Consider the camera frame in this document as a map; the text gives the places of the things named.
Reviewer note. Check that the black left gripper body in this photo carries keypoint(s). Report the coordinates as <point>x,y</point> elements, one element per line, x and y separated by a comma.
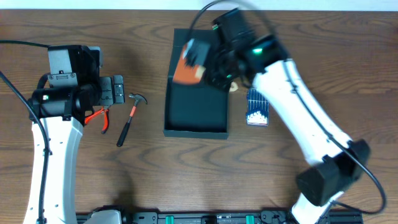
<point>116,90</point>

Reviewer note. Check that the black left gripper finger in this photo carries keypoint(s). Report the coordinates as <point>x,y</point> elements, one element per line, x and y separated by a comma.
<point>118,80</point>
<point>119,97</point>

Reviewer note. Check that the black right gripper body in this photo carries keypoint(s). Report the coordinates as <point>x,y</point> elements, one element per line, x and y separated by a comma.
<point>225,71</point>

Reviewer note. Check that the orange scraper wooden handle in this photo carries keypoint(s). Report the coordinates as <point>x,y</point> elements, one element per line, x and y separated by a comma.
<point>186,75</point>

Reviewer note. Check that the dark green lidded box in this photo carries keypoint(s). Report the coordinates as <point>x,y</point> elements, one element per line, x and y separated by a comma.
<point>198,111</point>

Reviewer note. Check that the blue precision screwdriver case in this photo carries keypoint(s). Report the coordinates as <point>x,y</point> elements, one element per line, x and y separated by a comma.
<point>257,113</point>

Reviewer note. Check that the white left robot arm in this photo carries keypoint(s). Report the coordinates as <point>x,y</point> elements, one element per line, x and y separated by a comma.
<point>65,100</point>

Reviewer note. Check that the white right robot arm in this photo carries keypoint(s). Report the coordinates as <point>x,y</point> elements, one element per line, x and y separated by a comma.
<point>335,160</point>

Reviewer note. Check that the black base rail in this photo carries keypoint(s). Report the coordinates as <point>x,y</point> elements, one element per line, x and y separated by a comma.
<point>119,216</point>

